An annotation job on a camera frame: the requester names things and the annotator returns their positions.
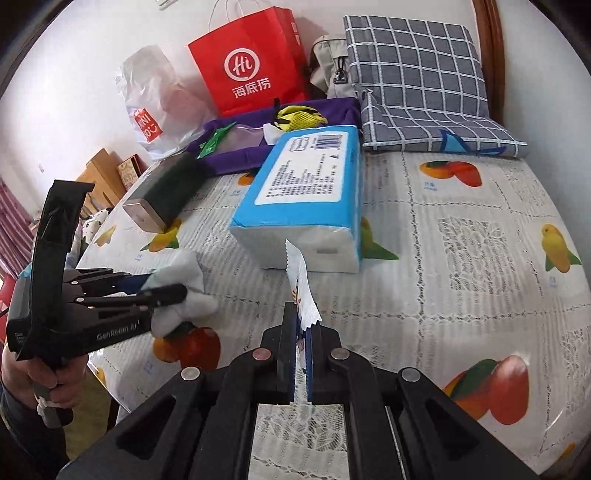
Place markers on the white packet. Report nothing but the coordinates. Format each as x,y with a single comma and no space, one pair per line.
272,132

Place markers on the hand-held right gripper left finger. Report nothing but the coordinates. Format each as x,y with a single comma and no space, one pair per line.
290,350

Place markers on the yellow mesh pouch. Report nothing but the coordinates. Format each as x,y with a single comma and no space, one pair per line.
300,121

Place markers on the person's left hand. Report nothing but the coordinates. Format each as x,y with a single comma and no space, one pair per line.
51,381

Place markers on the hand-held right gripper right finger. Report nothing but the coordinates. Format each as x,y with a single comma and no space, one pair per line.
310,364

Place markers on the wooden headboard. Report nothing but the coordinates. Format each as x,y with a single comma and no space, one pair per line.
99,170

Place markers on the beige patterned book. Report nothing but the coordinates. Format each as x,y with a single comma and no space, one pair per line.
130,171

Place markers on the purple towel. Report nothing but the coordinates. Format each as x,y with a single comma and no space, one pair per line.
240,159

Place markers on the red paper bag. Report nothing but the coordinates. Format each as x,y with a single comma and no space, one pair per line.
258,46

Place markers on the white plastic shopping bag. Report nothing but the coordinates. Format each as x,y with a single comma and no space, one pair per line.
152,92

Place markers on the green edged clear packet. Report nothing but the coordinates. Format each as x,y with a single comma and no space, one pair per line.
212,141

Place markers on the white printed sachet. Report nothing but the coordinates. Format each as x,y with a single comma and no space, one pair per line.
300,286

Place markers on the white cloth glove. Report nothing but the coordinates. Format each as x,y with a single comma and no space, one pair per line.
184,272

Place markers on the blue tissue pack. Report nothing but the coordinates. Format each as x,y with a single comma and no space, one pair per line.
300,184

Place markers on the dark tin box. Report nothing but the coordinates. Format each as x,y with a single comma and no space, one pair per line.
171,184

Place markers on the black spotted white pillow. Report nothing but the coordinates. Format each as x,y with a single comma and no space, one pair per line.
92,226

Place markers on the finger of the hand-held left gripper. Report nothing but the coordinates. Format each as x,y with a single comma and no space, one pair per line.
106,278
138,299

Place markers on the grey checked cloth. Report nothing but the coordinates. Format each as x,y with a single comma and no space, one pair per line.
415,69

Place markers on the brown wooden door frame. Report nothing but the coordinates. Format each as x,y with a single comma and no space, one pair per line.
491,55

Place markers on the person's left forearm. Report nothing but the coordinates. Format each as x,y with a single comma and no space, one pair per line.
23,443

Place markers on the red striped curtain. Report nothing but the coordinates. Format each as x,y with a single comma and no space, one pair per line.
14,230

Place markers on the grey backpack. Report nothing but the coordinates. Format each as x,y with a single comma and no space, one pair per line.
325,64

